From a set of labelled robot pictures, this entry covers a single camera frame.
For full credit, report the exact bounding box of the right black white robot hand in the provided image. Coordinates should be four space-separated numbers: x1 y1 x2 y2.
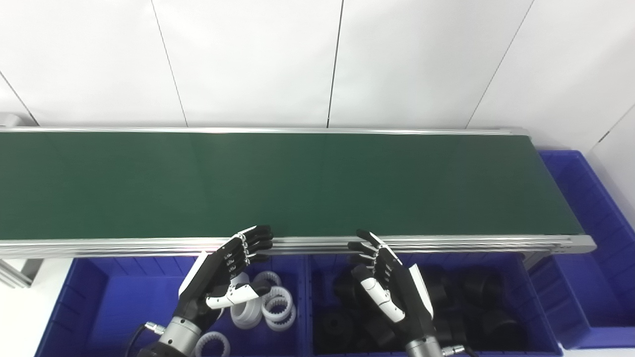
347 229 437 346

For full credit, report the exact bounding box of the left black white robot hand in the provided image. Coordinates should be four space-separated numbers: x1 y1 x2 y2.
173 225 274 332

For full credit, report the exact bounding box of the black cylindrical part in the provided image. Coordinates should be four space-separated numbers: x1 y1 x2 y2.
315 312 356 349
476 310 527 351
362 317 398 349
422 267 454 300
331 270 364 309
459 269 498 304

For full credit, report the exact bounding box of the blue bin with white rings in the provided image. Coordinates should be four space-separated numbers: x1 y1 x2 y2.
35 255 311 357

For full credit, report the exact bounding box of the green conveyor belt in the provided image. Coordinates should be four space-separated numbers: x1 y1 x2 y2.
0 126 597 259
0 132 585 241

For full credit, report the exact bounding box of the aluminium conveyor leg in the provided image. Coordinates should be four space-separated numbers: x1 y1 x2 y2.
0 258 43 289
521 251 552 271

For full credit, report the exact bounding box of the blue bin with black parts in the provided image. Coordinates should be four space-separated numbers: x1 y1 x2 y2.
303 253 564 357

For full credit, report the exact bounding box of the empty blue bin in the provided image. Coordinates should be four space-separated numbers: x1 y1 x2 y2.
527 150 635 350

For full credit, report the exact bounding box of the tall white toothed ring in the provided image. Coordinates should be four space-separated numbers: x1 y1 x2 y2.
230 297 263 331

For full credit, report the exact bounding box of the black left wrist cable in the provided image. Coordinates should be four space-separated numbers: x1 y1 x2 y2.
124 321 167 357

